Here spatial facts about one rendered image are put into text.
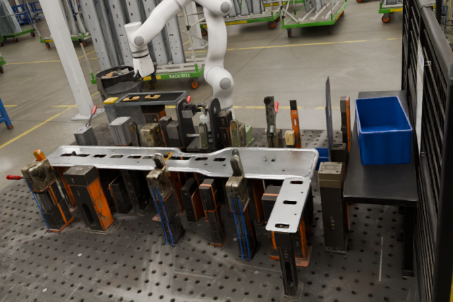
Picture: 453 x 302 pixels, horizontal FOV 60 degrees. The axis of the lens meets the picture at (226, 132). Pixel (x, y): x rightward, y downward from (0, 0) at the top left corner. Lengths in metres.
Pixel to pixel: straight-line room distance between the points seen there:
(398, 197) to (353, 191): 0.13
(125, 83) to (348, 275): 3.65
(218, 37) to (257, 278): 1.21
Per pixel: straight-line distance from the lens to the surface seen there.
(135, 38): 1.92
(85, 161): 1.99
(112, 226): 1.99
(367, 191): 1.33
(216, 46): 2.11
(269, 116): 1.67
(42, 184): 2.01
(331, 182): 1.39
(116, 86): 4.65
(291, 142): 1.65
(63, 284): 1.83
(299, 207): 1.32
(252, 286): 1.50
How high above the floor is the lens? 1.80
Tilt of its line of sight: 25 degrees down
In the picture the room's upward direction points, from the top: 11 degrees counter-clockwise
